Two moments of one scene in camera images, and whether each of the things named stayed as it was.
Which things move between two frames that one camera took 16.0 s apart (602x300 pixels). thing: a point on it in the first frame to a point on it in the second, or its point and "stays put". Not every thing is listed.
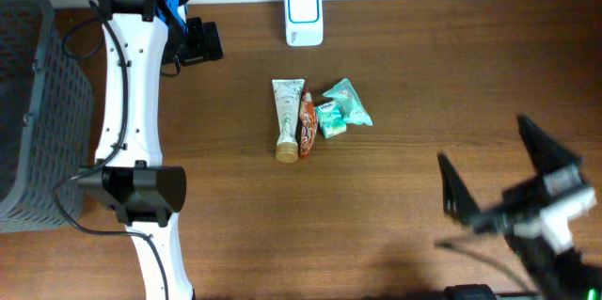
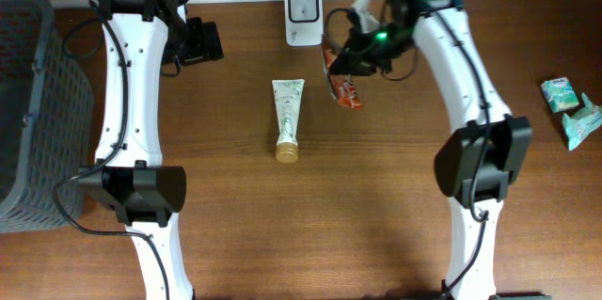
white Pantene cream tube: (287, 97) stays put
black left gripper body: (190, 41) stays put
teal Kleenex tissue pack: (331, 118) to (560, 94)
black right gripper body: (494, 217) to (376, 49)
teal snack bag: (351, 107) to (581, 123)
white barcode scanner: (304, 25) stays put
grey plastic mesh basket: (46, 118) stays put
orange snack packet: (308, 124) to (342, 86)
